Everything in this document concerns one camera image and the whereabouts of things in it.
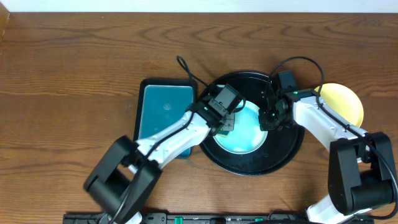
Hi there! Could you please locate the round black serving tray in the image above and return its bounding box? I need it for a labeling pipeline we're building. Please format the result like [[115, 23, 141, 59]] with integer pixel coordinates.
[[199, 71, 305, 176]]

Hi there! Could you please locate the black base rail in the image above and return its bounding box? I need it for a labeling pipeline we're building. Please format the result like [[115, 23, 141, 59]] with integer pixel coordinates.
[[62, 213, 309, 224]]

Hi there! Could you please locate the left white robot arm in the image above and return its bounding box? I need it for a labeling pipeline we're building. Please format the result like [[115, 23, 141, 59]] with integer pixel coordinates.
[[83, 105, 233, 223]]

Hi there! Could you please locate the black rectangular water tray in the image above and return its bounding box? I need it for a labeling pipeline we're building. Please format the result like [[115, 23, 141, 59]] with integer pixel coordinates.
[[133, 78, 197, 140]]

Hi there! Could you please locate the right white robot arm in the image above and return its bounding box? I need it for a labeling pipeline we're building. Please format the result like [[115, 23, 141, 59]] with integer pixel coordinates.
[[259, 90, 397, 223]]

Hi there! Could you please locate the yellow plate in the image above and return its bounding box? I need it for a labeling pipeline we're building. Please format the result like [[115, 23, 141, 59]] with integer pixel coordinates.
[[320, 83, 364, 127]]

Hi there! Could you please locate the mint plate with blue stain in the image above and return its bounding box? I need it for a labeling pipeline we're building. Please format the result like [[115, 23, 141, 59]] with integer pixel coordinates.
[[213, 101, 268, 154]]

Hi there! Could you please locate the green yellow sponge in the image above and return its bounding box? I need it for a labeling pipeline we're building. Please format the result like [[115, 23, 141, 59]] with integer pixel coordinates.
[[216, 131, 229, 138]]

